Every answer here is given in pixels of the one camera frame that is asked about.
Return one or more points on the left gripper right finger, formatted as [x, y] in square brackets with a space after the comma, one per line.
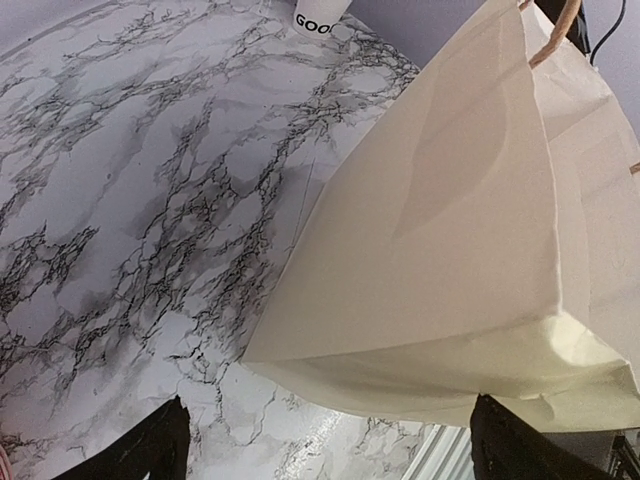
[503, 446]

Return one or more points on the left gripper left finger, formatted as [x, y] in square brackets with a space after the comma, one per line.
[156, 448]

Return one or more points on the cream paper bag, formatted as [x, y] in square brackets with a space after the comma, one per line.
[482, 238]

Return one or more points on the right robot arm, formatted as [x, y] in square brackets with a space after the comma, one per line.
[569, 22]

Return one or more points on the stack of white cups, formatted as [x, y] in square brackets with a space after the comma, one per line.
[315, 19]

